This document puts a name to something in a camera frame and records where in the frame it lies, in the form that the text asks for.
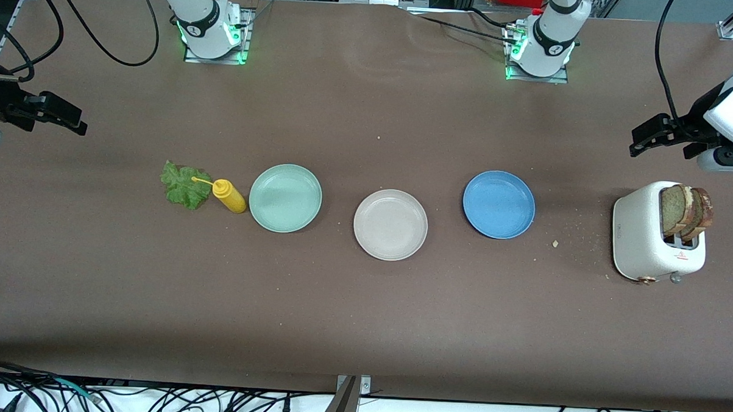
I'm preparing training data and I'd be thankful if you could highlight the light brown bread slice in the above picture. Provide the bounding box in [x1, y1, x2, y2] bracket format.
[658, 183, 694, 238]

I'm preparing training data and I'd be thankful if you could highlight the black base cable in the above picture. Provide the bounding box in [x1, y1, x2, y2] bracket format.
[403, 5, 526, 48]

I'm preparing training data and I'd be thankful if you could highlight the beige plate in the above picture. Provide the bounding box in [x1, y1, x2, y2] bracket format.
[352, 188, 430, 262]

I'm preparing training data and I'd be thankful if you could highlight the blue plate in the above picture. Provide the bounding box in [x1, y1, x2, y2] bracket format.
[461, 169, 537, 241]

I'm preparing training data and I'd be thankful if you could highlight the dark crusted bread slice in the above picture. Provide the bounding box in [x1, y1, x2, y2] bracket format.
[682, 186, 715, 243]

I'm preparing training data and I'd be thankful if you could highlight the teal cable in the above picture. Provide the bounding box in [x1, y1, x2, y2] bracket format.
[48, 377, 102, 403]

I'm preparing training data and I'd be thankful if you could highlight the yellow mustard squeeze bottle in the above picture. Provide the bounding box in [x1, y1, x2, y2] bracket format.
[189, 176, 248, 215]

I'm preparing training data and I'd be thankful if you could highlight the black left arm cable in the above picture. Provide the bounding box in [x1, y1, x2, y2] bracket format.
[651, 0, 733, 131]

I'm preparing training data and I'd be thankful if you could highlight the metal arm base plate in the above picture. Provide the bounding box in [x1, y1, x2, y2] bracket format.
[504, 22, 572, 84]
[184, 4, 252, 65]

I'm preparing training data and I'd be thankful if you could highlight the green lettuce leaf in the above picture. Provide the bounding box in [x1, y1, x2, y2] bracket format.
[159, 160, 215, 211]

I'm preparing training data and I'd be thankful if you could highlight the pale green plate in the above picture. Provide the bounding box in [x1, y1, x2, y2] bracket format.
[247, 162, 324, 235]

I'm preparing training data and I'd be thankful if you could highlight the white toaster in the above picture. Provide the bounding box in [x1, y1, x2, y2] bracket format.
[610, 179, 709, 287]

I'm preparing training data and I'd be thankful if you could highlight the metal table bracket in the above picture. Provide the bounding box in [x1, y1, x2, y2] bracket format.
[318, 373, 372, 412]

